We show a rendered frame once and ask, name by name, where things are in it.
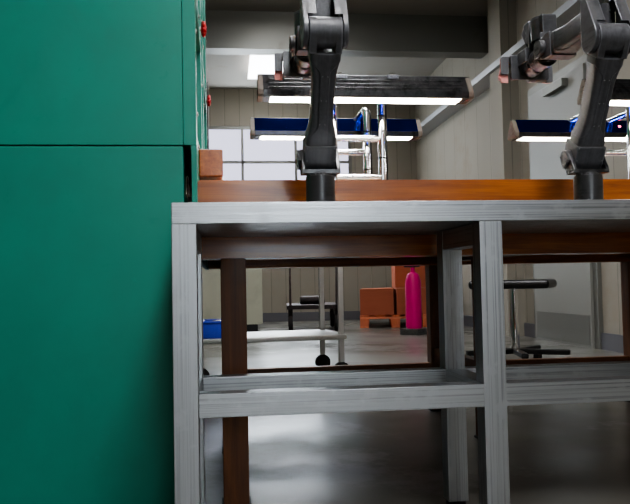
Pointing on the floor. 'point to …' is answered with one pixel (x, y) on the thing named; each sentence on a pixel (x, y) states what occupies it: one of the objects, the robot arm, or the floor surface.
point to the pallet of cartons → (390, 299)
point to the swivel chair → (518, 319)
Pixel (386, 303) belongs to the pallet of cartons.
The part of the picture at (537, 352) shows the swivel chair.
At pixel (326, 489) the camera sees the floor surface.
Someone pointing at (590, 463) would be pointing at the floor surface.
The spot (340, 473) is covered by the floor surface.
